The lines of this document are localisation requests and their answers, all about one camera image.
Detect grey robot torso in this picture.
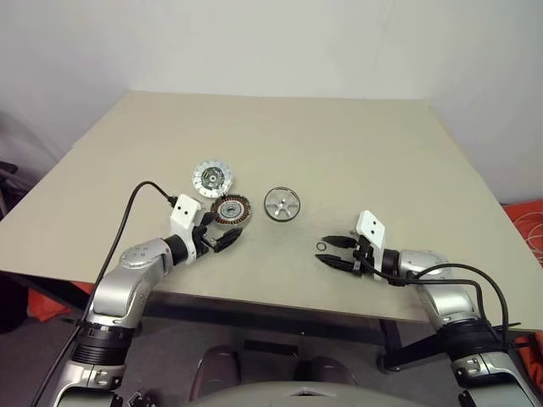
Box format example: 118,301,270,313
186,380,408,407

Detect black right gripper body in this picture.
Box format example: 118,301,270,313
348,234,378,279

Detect silver spoked rotor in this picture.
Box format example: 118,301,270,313
263,186,303,222

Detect orange fabric item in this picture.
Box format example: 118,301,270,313
515,334,543,382

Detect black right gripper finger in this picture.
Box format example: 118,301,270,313
314,253,355,273
321,235,357,251

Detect black table frame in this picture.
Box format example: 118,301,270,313
139,292,451,374

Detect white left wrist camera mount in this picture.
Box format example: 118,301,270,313
169,193,203,260

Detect black flat bar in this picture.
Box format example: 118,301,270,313
244,338,298,356

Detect white coiled cable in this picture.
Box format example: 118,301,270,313
511,203,543,255

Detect dark maroon rounded shape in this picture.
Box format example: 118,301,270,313
294,355,357,387
189,345,241,402

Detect orange bag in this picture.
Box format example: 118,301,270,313
27,279,94,323

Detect black bin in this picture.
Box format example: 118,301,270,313
0,270,31,334

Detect silver motor lid circuit board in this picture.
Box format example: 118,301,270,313
191,159,233,199

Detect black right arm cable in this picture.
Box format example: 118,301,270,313
372,262,523,353

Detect grey motor housing copper windings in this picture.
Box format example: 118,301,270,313
210,193,252,228

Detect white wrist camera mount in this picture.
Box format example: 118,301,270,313
169,193,203,260
350,209,388,281

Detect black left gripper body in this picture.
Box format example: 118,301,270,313
193,222,224,259

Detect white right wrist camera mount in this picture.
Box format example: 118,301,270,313
350,209,388,281

